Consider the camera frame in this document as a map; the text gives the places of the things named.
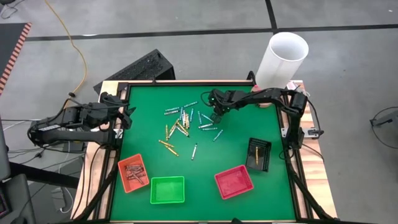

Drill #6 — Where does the black metal floor beam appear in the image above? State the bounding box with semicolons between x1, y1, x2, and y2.
9;161;80;189

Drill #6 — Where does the yellow extension cable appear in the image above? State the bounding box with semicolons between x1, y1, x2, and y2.
44;0;88;119

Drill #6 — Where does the black mat orange striped edge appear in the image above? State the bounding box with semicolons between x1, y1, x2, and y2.
0;22;33;94

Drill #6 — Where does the green plastic basket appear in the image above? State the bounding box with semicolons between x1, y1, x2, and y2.
150;175;186;205

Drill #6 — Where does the black plastic basket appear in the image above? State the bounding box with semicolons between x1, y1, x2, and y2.
245;138;272;172

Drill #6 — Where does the green table mat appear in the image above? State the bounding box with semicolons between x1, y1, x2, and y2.
110;85;296;221

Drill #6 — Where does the orange plastic basket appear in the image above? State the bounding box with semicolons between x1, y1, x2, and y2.
117;153;150;194

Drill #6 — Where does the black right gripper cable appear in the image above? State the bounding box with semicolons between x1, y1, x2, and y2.
200;91;215;108

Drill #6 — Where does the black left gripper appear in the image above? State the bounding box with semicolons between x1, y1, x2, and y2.
81;101;137;131

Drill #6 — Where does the red plastic basket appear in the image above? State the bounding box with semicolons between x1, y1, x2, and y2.
214;164;255;200

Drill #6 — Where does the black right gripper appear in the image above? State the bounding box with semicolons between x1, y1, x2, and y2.
210;88;234;124

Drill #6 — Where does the silver metal bracket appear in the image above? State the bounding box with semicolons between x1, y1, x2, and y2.
300;127;325;139

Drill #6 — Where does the round wooden lamp base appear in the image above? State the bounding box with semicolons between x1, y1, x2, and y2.
252;84;277;109

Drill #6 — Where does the white cylindrical lamp shade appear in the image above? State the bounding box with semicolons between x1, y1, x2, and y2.
254;31;310;91

